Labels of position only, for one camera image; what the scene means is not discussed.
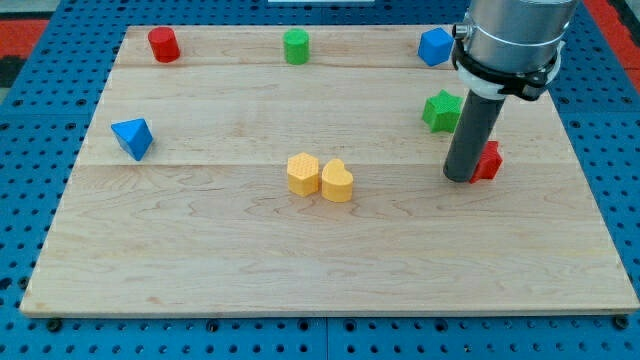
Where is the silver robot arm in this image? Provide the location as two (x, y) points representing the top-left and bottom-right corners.
(452, 0), (579, 101)

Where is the yellow hexagon block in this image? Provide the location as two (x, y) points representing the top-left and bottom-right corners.
(287, 152), (320, 197)

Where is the yellow heart block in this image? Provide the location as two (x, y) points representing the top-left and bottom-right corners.
(321, 158), (354, 203)

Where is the wooden board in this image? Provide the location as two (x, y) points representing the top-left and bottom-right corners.
(21, 26), (639, 318)

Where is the green star block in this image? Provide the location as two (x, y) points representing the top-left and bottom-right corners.
(422, 90), (462, 133)

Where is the green cylinder block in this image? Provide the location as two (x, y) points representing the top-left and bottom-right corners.
(282, 28), (310, 65)

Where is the red star block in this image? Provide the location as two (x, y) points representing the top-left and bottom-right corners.
(469, 141), (503, 183)

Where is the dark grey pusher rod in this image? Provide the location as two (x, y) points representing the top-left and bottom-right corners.
(443, 90), (505, 183)

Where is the blue cube block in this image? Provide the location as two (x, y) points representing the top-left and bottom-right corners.
(417, 28), (454, 66)

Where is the blue triangle block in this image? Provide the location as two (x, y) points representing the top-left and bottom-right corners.
(111, 118), (153, 161)

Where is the red cylinder block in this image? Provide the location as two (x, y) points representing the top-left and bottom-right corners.
(147, 26), (181, 63)

